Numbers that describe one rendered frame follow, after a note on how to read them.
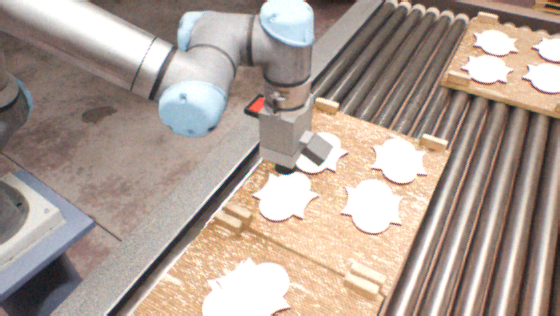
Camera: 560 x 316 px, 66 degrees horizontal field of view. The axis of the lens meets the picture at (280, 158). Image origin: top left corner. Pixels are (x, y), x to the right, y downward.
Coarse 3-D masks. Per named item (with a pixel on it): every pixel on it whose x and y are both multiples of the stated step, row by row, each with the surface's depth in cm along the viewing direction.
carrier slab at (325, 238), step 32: (320, 128) 104; (352, 128) 104; (384, 128) 104; (352, 160) 96; (256, 192) 90; (320, 192) 90; (416, 192) 90; (256, 224) 84; (288, 224) 84; (320, 224) 84; (352, 224) 84; (416, 224) 84; (320, 256) 79; (352, 256) 79; (384, 256) 79; (384, 288) 74
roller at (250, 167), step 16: (384, 16) 149; (368, 32) 141; (352, 48) 133; (336, 64) 127; (320, 80) 121; (336, 80) 125; (320, 96) 118; (256, 160) 99; (240, 176) 95; (224, 192) 92; (208, 208) 89; (192, 240) 83; (176, 256) 81; (160, 272) 78; (144, 288) 76; (128, 304) 74
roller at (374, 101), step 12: (432, 12) 150; (420, 24) 144; (432, 24) 148; (420, 36) 139; (408, 48) 133; (396, 60) 129; (408, 60) 131; (396, 72) 125; (384, 84) 120; (372, 96) 116; (384, 96) 118; (360, 108) 113; (372, 108) 113
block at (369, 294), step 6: (348, 276) 73; (354, 276) 73; (348, 282) 73; (354, 282) 72; (360, 282) 72; (366, 282) 72; (354, 288) 73; (360, 288) 72; (366, 288) 71; (372, 288) 71; (378, 288) 71; (360, 294) 73; (366, 294) 72; (372, 294) 71; (372, 300) 72
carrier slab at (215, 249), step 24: (216, 240) 81; (240, 240) 81; (264, 240) 81; (192, 264) 78; (216, 264) 78; (288, 264) 78; (312, 264) 78; (168, 288) 74; (192, 288) 74; (312, 288) 74; (336, 288) 74; (144, 312) 71; (168, 312) 71; (192, 312) 71; (288, 312) 71; (312, 312) 71; (336, 312) 71; (360, 312) 71
